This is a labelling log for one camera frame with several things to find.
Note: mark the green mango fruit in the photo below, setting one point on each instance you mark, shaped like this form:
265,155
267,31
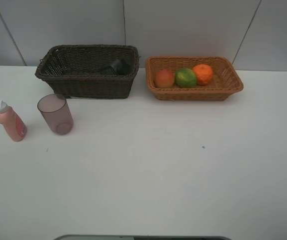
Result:
185,78

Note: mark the translucent purple plastic cup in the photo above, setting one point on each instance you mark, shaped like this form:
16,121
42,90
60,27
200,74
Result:
56,113

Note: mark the red orange peach fruit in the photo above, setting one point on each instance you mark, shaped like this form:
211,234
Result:
164,79

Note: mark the pink bottle white cap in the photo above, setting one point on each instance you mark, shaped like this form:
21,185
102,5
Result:
12,123

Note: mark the light orange wicker basket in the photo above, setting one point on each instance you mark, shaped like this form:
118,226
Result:
224,83

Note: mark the dark brown wicker basket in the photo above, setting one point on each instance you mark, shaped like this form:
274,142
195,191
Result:
73,70

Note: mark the dark green square bottle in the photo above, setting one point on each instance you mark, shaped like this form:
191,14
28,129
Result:
118,67

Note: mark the orange mandarin fruit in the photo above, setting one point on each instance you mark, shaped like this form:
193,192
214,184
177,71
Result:
204,74

